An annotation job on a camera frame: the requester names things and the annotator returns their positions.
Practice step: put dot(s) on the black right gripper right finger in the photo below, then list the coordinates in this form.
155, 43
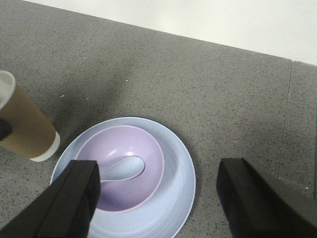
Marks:
258, 205

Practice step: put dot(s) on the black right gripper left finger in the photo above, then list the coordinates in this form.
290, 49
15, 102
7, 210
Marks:
65, 209

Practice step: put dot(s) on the light blue plastic spoon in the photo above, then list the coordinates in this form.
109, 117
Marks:
125, 169

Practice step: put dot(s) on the purple plastic bowl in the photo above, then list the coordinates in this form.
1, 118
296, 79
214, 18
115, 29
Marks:
109, 146

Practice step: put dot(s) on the brown paper cup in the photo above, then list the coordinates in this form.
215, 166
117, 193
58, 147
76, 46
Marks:
23, 127

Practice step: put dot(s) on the light blue plate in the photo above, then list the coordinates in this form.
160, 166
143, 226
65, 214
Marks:
165, 213

